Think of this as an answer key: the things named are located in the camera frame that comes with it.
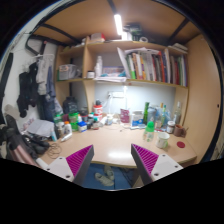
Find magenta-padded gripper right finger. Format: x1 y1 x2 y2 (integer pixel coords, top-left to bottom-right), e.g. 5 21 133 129
130 143 184 186

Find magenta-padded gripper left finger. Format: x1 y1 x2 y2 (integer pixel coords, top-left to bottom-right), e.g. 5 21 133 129
44 144 95 187

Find green-capped clear drink bottle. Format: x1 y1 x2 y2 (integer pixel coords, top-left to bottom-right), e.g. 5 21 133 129
143 120 156 143

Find brown cup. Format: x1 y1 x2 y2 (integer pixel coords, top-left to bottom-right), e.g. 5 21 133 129
173 124 189 138

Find brown jar with white lid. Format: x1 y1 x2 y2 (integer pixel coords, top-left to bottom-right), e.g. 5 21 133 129
166 120 176 135

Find grey slipper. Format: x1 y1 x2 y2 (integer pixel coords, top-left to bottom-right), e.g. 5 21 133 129
103 165 116 179
94 172 114 187

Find green container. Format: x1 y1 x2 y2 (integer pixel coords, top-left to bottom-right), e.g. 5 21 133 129
68 112 80 132

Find green-capped slim bottle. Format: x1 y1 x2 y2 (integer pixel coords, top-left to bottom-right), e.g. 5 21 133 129
162 104 168 128

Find yellow-capped clear bottle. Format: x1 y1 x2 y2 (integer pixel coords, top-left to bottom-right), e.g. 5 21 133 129
156 102 164 129

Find tall clear glass bottle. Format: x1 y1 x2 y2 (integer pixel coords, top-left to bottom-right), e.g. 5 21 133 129
173 101 183 126

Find grey lidded container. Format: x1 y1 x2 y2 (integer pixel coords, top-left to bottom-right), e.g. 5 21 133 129
147 106 158 124

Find black and pink bag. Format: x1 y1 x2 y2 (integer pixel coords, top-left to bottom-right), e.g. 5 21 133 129
0 113 51 168

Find white and blue box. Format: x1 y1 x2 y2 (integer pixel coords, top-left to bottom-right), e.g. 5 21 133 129
130 110 145 129

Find dark green glass bottle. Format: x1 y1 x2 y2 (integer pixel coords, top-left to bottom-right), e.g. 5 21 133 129
143 101 150 125

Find black box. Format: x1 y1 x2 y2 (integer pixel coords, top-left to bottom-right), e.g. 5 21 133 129
62 96 79 115

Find pink printed cup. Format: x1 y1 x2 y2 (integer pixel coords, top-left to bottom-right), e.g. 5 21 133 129
120 108 131 124

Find red and white canister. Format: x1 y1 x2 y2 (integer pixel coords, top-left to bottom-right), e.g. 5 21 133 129
93 104 104 118

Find small white blue-labelled bottle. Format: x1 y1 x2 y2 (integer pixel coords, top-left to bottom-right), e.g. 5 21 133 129
105 114 114 126

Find hanging clothes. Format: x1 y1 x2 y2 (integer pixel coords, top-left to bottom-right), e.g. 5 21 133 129
16 54 58 122

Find wooden shelf unit with books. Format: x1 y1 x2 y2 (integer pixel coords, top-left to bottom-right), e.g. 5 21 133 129
54 35 190 98

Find ceiling tube light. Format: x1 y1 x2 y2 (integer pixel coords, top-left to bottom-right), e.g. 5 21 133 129
113 13 124 36

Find white mug with green handle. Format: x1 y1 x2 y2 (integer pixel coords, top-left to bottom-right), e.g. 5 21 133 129
155 131 171 150

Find white wall socket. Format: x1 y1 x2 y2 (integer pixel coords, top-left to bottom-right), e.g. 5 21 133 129
107 91 125 99

